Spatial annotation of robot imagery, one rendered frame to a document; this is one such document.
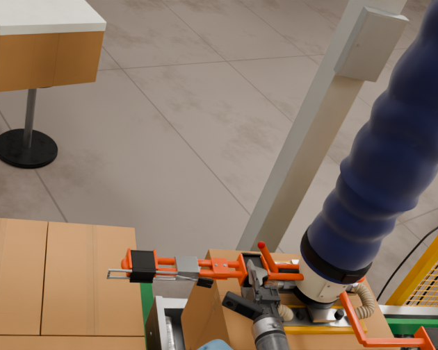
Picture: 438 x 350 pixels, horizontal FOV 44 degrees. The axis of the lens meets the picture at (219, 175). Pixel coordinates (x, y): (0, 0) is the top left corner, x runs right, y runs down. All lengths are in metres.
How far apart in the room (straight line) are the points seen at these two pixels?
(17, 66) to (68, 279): 1.31
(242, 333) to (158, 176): 2.26
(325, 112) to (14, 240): 1.50
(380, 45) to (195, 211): 1.78
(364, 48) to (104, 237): 1.42
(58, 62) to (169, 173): 1.16
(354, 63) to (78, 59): 1.63
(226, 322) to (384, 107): 0.80
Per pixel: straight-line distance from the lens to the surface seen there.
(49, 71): 3.30
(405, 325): 2.76
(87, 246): 2.54
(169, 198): 3.70
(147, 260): 1.62
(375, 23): 2.40
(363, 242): 1.63
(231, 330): 1.74
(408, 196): 1.53
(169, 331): 2.32
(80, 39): 3.27
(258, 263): 1.74
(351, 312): 1.78
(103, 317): 2.31
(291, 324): 1.81
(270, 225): 3.03
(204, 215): 3.67
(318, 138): 2.70
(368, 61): 2.48
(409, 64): 1.40
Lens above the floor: 2.41
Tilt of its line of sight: 36 degrees down
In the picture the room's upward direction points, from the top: 21 degrees clockwise
